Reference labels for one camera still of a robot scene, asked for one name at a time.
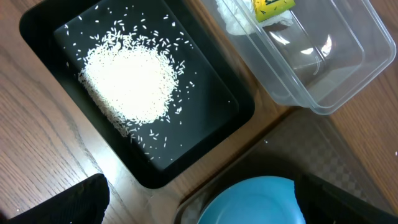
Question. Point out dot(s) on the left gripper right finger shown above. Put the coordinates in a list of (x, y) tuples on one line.
[(322, 202)]

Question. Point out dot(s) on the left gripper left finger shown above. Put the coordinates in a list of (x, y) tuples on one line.
[(85, 202)]

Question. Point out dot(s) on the pile of white rice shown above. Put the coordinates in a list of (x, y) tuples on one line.
[(133, 62)]

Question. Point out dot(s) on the green yellow foil wrapper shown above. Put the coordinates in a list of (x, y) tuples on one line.
[(265, 9)]

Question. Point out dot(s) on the brown serving tray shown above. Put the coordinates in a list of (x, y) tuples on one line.
[(302, 142)]

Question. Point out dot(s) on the black rectangular tray bin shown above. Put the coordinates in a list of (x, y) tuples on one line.
[(215, 103)]

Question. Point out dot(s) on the clear plastic bin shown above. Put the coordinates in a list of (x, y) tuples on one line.
[(333, 49)]

